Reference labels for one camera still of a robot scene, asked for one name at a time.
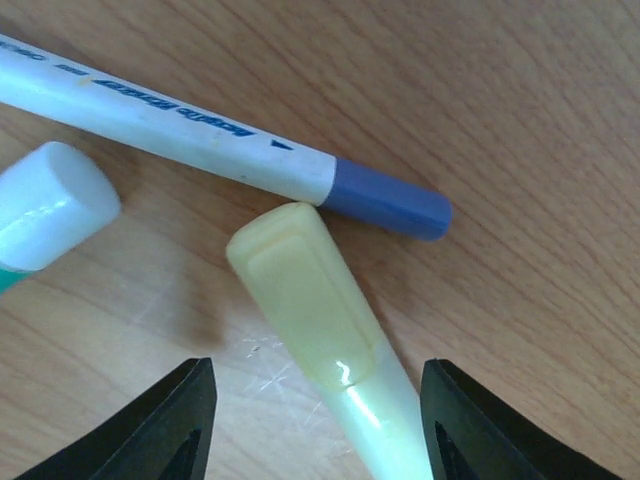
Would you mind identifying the purple capped white marker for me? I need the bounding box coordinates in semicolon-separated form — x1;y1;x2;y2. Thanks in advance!
1;36;453;241

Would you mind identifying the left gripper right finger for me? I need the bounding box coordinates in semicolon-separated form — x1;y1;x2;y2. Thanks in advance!
420;359;618;480

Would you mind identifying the yellow highlighter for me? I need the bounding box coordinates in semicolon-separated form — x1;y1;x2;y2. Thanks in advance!
226;203;434;479

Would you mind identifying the green white glue stick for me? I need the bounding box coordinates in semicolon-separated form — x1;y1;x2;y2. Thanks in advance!
1;141;121;292

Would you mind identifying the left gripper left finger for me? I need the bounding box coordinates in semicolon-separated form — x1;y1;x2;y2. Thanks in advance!
19;357;217;479

